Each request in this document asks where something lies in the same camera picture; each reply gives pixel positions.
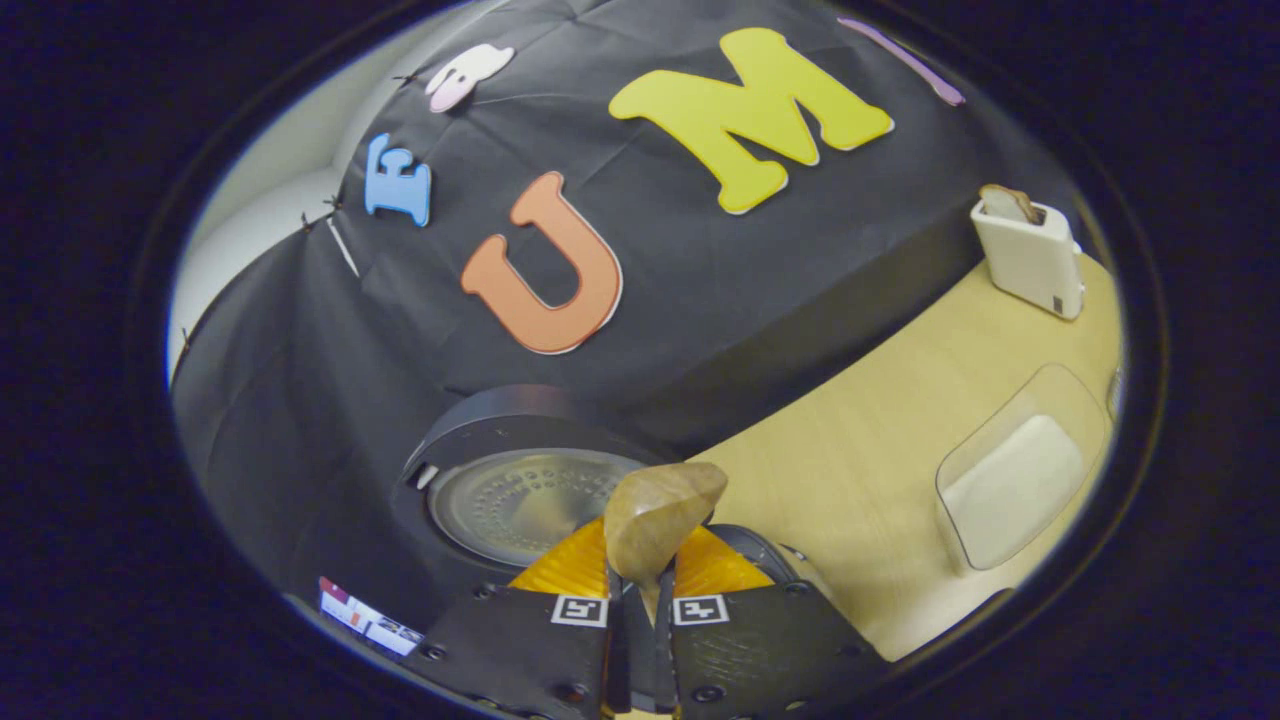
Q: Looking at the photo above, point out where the clear glass container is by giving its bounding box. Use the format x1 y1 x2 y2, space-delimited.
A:
935 363 1113 576

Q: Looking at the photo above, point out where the white toaster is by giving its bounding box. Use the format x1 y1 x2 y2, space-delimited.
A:
970 198 1086 321

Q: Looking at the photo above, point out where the grey rice cooker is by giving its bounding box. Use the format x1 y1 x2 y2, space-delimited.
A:
390 385 806 611

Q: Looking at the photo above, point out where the bread slice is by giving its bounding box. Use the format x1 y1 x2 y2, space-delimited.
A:
978 184 1046 226

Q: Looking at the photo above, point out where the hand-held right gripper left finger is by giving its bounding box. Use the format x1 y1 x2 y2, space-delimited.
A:
425 518 629 719

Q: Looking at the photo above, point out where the white rice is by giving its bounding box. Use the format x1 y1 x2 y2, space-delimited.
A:
945 415 1088 571

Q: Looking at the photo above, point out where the wooden spoon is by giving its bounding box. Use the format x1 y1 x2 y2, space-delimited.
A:
603 462 729 621

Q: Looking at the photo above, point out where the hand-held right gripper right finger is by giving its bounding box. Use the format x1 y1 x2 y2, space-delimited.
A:
652 525 889 719

